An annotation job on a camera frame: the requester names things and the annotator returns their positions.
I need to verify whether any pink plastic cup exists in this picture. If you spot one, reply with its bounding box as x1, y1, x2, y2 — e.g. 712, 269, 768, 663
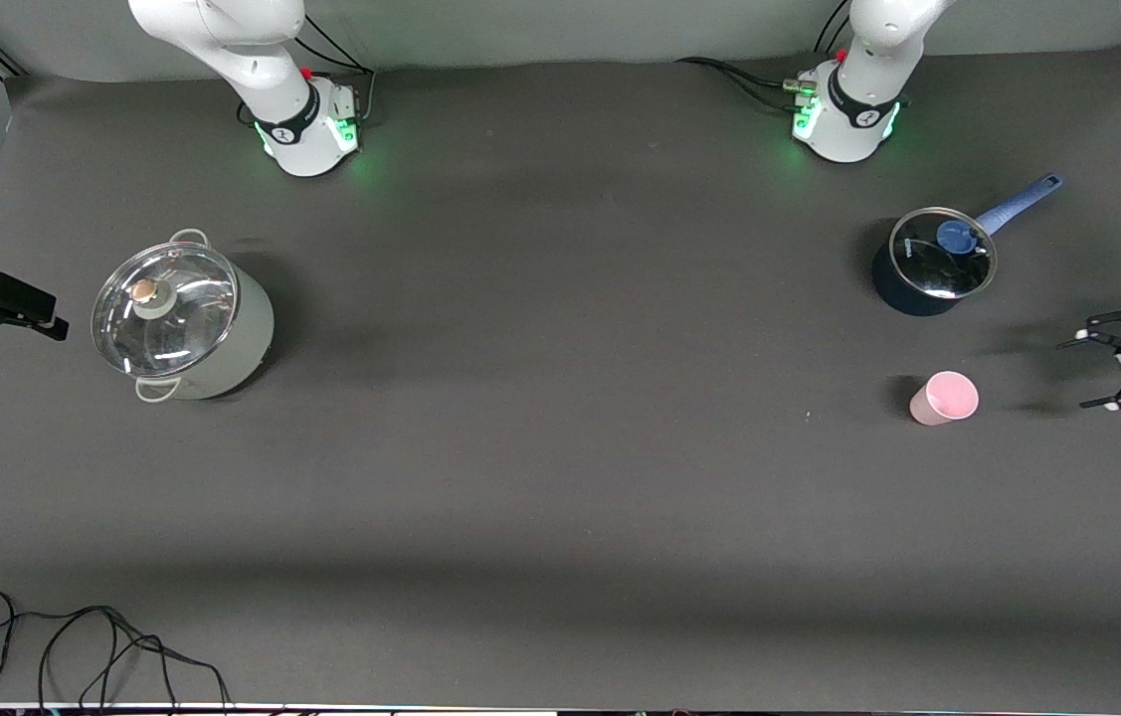
909, 371, 980, 427

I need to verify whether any glass pot lid copper knob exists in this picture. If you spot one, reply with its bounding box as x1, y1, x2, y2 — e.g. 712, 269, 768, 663
91, 244, 240, 379

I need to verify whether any glass saucepan lid blue knob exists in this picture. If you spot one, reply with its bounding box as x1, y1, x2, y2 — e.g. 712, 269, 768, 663
888, 207, 999, 301

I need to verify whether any grey-green stock pot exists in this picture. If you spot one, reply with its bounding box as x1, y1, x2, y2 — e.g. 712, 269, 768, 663
91, 229, 276, 404

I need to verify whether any dark blue saucepan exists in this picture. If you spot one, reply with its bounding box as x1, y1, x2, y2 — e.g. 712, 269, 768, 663
871, 174, 1065, 317

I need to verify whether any dark grey table cover sheet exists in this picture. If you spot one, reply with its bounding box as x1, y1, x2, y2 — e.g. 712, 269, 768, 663
0, 35, 1121, 712

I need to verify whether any thin black loose cable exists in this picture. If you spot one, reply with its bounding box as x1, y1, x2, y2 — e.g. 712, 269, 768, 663
0, 590, 233, 712

